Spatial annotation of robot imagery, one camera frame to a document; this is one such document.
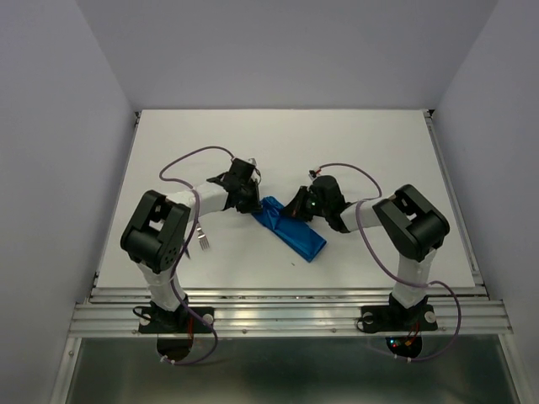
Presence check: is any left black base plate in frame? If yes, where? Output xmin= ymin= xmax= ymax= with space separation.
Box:
xmin=132 ymin=305 xmax=215 ymax=334

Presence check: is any silver fork black handle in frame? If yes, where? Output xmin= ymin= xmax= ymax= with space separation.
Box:
xmin=195 ymin=223 xmax=210 ymax=251

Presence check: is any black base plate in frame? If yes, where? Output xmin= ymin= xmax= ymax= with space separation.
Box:
xmin=359 ymin=304 xmax=438 ymax=334
xmin=132 ymin=305 xmax=215 ymax=334

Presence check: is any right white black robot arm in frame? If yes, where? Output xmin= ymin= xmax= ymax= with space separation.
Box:
xmin=281 ymin=176 xmax=450 ymax=334

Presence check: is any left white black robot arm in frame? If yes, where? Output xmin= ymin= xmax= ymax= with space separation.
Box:
xmin=120 ymin=157 xmax=262 ymax=334

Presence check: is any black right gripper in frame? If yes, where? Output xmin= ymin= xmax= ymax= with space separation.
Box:
xmin=278 ymin=185 xmax=329 ymax=221

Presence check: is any aluminium frame rail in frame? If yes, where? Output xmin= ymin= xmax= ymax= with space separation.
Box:
xmin=57 ymin=109 xmax=519 ymax=403

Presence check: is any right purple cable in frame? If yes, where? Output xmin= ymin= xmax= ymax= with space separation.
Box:
xmin=313 ymin=162 xmax=461 ymax=364

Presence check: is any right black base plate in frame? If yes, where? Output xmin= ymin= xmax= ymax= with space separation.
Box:
xmin=359 ymin=304 xmax=438 ymax=334

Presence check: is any blue satin napkin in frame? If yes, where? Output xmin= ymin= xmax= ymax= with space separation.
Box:
xmin=252 ymin=196 xmax=327 ymax=263

